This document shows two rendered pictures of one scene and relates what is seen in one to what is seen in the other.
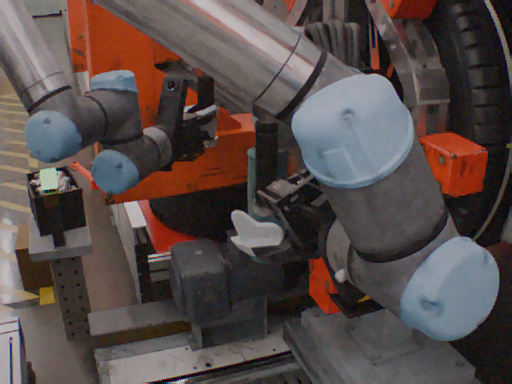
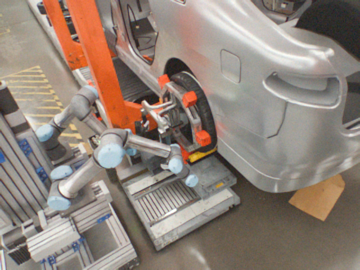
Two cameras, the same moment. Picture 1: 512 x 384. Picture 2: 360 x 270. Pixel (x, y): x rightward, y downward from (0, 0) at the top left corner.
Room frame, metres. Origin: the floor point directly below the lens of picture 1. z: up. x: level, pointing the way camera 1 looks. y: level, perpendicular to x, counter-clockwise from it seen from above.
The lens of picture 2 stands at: (-0.81, -0.05, 2.16)
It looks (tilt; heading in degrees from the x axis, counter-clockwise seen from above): 39 degrees down; 357
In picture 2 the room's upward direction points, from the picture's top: 9 degrees counter-clockwise
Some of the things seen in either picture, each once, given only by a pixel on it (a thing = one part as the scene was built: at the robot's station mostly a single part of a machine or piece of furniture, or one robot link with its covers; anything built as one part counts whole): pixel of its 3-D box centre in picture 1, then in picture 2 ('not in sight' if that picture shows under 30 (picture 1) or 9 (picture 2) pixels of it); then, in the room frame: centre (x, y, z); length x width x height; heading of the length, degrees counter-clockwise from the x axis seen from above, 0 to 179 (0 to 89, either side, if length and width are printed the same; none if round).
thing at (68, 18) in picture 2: not in sight; (70, 25); (5.79, 1.53, 0.39); 0.66 x 0.66 x 0.24
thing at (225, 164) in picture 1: (242, 117); (152, 108); (1.50, 0.04, 0.69); 0.52 x 0.17 x 0.35; 111
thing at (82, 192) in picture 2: not in sight; (71, 190); (0.48, 0.59, 0.87); 0.15 x 0.15 x 0.10
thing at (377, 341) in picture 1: (389, 309); (203, 158); (1.10, -0.34, 0.32); 0.40 x 0.30 x 0.28; 21
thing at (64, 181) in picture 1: (54, 197); (100, 143); (1.35, 0.57, 0.51); 0.20 x 0.14 x 0.13; 29
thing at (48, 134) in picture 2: not in sight; (47, 135); (0.94, 0.78, 0.98); 0.13 x 0.12 x 0.14; 158
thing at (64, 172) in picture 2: not in sight; (63, 178); (0.47, 0.59, 0.98); 0.13 x 0.12 x 0.14; 0
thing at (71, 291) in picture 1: (69, 277); (107, 163); (1.40, 0.59, 0.21); 0.10 x 0.10 x 0.42; 21
